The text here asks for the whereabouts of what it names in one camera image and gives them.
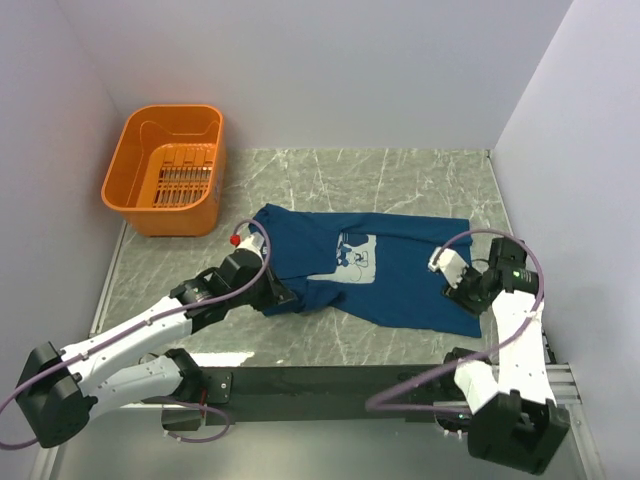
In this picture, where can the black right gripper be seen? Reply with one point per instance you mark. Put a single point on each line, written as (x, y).
(458, 296)

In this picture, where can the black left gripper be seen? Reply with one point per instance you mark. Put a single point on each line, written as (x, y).
(276, 293)

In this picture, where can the blue t shirt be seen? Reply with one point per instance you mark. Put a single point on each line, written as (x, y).
(371, 265)

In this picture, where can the orange plastic basket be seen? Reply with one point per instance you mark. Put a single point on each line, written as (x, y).
(167, 171)

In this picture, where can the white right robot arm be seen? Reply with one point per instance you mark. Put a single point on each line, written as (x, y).
(513, 419)

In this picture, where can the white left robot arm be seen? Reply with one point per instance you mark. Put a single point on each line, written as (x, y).
(61, 390)

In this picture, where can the black base beam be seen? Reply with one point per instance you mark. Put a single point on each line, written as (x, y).
(261, 394)

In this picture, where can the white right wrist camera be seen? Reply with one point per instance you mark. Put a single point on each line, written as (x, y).
(449, 264)

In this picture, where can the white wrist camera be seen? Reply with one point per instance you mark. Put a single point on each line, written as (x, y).
(449, 264)
(253, 243)

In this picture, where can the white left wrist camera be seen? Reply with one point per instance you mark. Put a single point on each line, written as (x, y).
(253, 243)

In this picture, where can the aluminium frame rail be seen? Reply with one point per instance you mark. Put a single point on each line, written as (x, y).
(563, 384)

